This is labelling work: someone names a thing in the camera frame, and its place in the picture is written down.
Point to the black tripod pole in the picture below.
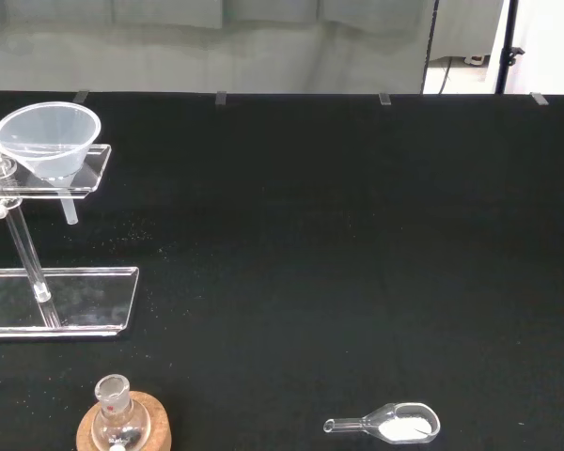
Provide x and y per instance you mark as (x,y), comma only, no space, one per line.
(506,47)

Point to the grey backdrop panel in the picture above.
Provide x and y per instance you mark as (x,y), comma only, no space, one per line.
(216,47)

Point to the clear funnel stand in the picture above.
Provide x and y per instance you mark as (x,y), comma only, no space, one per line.
(80,300)

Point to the black bench cloth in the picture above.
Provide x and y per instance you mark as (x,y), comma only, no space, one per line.
(310,235)

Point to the clear cloth clip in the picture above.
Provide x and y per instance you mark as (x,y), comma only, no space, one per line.
(539,98)
(221,98)
(385,99)
(81,97)

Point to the small round-bottom glass flask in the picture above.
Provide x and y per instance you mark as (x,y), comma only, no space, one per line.
(118,420)

